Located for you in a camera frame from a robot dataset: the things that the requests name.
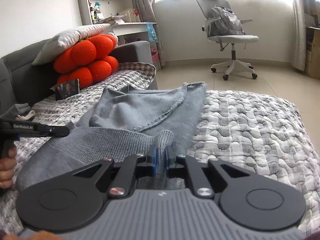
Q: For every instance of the orange knotted ball cushion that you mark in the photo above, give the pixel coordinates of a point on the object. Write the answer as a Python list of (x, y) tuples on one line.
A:
[(88, 61)]

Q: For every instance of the wooden shelf unit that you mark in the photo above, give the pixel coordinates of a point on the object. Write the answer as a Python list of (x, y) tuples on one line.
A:
[(312, 38)]

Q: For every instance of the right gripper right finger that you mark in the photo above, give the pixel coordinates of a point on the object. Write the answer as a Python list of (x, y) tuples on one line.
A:
[(170, 162)]

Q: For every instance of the grey backpack on chair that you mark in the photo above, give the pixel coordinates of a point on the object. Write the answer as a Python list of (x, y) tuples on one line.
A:
[(228, 24)]

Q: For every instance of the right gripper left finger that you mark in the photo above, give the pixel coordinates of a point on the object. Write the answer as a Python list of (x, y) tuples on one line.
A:
[(152, 160)]

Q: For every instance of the dark grey sofa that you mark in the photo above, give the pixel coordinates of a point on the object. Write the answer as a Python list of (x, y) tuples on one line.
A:
[(21, 82)]

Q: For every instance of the white grey pillow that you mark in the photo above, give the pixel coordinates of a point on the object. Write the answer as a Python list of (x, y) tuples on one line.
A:
[(65, 40)]

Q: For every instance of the white office chair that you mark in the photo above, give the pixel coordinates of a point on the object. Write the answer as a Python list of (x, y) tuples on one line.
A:
[(232, 65)]

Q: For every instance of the person's left hand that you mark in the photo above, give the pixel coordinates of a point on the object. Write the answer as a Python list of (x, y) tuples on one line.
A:
[(7, 168)]

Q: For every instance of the blue plastic bag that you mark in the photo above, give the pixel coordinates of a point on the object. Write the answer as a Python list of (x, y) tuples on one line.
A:
[(152, 32)]

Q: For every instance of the plaid blanket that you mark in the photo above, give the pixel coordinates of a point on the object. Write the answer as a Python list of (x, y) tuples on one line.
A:
[(146, 68)]

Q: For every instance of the grey curtain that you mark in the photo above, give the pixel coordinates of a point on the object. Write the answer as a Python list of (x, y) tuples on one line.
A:
[(143, 2)]

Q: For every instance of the right window curtain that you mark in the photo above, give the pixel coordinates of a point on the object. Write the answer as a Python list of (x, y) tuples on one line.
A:
[(299, 45)]

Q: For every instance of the grey knit sweater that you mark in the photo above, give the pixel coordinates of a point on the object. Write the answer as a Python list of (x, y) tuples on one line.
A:
[(122, 123)]

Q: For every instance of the folded clothes pile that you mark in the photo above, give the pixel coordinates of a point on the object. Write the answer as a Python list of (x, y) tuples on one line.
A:
[(20, 112)]

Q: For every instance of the white bookshelf desk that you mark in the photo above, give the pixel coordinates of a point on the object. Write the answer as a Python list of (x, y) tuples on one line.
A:
[(123, 17)]

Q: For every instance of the smartphone playing video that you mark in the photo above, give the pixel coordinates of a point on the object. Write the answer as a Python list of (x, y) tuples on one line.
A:
[(67, 89)]

